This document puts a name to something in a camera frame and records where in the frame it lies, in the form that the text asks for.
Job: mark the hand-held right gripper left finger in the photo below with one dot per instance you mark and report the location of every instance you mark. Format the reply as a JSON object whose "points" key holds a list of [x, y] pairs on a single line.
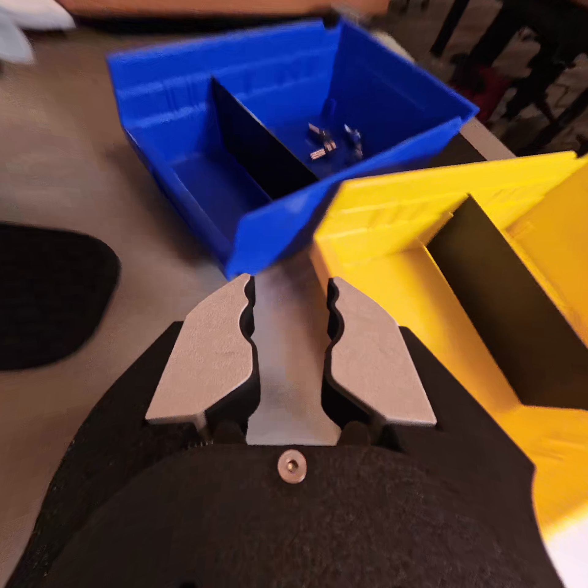
{"points": [[206, 363]]}

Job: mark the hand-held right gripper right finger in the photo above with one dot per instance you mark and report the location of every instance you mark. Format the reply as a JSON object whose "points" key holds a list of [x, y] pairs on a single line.
{"points": [[372, 367]]}

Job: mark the yellow plastic bin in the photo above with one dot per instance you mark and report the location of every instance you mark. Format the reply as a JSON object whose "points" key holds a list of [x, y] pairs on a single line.
{"points": [[390, 275]]}

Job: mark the silver hex bolt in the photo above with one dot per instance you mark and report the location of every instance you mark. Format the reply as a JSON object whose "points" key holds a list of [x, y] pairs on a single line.
{"points": [[324, 151]]}

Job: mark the blue plastic bin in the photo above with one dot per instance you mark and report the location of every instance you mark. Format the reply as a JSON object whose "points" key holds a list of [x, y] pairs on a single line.
{"points": [[183, 115]]}

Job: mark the silver bolt with nut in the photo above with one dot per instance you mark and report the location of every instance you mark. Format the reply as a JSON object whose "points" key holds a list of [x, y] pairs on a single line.
{"points": [[353, 140]]}

